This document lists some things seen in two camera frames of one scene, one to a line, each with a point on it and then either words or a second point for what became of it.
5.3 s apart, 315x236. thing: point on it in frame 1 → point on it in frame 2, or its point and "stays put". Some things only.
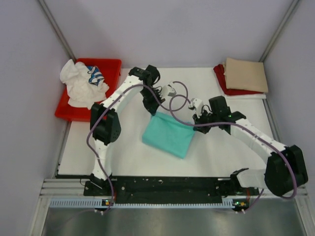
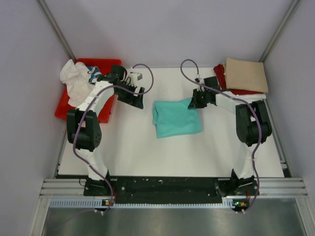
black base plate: [170, 190] stays put
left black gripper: [152, 106] → [134, 101]
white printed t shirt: [84, 84] stays put
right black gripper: [199, 121] → [195, 103]
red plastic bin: [111, 69] stays put
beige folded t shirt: [244, 74] stays put
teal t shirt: [165, 133] → [173, 118]
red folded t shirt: [219, 69] stays put
